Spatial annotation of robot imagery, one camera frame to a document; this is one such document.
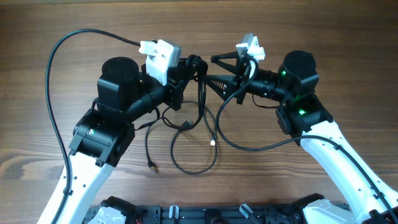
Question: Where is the thin black USB cable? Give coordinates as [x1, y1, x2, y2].
[170, 119, 218, 175]

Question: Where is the right camera black cable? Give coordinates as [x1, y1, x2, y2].
[215, 55, 398, 218]

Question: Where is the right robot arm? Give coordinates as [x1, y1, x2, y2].
[206, 50, 397, 223]

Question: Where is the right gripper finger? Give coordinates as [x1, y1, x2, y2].
[211, 51, 240, 73]
[204, 75, 238, 101]

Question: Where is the thick black USB cable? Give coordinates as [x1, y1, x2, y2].
[144, 54, 217, 174]

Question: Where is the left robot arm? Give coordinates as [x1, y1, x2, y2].
[39, 55, 198, 223]

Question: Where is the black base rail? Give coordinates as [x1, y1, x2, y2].
[82, 194, 352, 224]

